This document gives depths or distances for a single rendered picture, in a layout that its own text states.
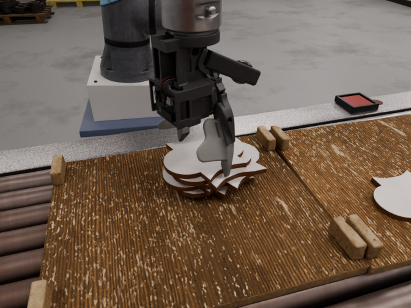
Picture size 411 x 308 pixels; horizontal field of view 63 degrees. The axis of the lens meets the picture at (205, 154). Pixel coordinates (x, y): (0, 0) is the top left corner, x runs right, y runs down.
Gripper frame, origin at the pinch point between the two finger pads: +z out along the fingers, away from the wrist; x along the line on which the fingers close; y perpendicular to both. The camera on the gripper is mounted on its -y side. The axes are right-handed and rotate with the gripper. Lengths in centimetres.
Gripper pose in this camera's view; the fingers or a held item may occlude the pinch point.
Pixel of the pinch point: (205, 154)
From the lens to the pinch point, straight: 55.2
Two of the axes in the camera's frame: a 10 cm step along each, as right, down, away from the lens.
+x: 6.0, 4.5, -6.6
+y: -8.0, 3.4, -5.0
